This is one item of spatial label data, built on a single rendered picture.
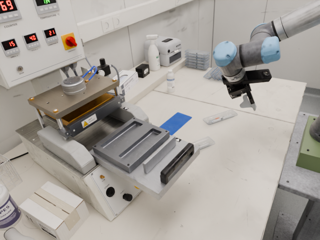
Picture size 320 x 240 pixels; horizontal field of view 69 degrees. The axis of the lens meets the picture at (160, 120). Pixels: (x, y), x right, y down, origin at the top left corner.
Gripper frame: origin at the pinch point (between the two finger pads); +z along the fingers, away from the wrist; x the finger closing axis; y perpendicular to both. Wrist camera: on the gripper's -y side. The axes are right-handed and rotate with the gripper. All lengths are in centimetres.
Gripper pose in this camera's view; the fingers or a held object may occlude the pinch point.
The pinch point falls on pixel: (252, 95)
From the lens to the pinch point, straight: 109.3
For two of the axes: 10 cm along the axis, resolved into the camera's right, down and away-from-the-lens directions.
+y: -8.5, 3.0, 4.3
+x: 0.9, 8.9, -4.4
